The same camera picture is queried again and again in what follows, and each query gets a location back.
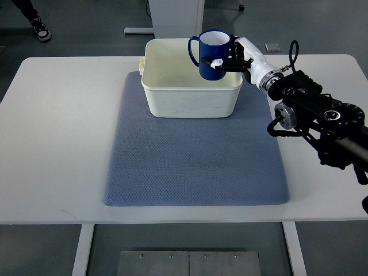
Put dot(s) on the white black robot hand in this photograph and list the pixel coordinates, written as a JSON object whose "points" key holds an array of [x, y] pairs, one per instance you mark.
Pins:
{"points": [[247, 59]]}

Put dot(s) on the blue mug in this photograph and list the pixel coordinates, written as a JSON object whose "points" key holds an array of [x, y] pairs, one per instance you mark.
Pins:
{"points": [[213, 44]]}

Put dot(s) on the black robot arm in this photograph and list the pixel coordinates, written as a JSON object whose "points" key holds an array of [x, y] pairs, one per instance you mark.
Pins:
{"points": [[336, 130]]}

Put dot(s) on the cream plastic box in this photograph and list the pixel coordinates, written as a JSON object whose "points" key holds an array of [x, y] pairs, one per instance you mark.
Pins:
{"points": [[174, 88]]}

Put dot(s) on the small grey floor plate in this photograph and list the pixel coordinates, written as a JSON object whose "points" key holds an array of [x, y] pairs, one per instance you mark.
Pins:
{"points": [[272, 47]]}

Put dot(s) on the blue-grey textured mat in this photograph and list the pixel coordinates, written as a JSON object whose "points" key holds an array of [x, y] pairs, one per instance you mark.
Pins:
{"points": [[230, 161]]}

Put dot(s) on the white sneaker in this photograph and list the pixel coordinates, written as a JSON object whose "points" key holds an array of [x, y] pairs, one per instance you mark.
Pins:
{"points": [[40, 29]]}

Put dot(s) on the white table right leg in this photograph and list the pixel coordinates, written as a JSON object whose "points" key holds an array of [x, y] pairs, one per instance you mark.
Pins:
{"points": [[294, 249]]}

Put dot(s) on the white table leg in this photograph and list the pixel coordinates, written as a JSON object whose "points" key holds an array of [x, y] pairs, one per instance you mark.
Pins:
{"points": [[294, 249], [83, 250]]}

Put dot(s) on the white table left leg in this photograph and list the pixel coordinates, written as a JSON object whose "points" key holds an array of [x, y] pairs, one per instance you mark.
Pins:
{"points": [[83, 250]]}

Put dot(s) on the metal floor plate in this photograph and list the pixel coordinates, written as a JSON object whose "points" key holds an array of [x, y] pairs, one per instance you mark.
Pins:
{"points": [[189, 263]]}

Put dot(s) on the white pedestal base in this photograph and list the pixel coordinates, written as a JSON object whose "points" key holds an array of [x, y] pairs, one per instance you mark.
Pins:
{"points": [[172, 19]]}

